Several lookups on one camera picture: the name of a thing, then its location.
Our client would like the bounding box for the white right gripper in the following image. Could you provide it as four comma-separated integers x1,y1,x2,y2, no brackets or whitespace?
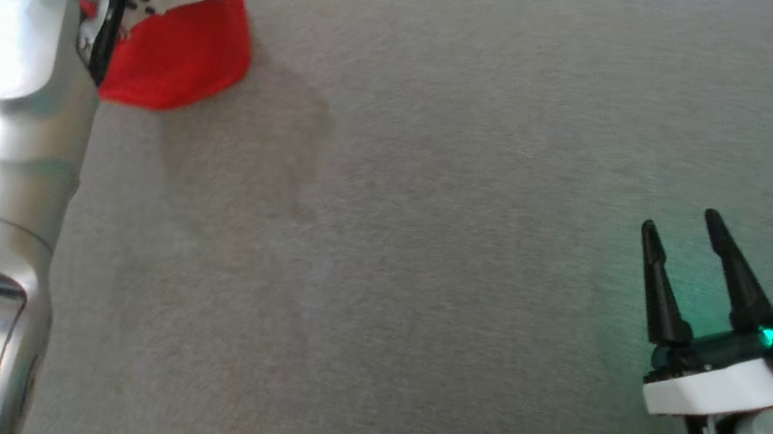
620,200,773,430

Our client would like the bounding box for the grey fabric sofa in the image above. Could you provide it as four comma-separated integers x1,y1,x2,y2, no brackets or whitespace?
0,0,773,434

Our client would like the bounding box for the red T-shirt with white sleeves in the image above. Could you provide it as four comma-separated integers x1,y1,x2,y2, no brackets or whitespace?
95,0,259,122

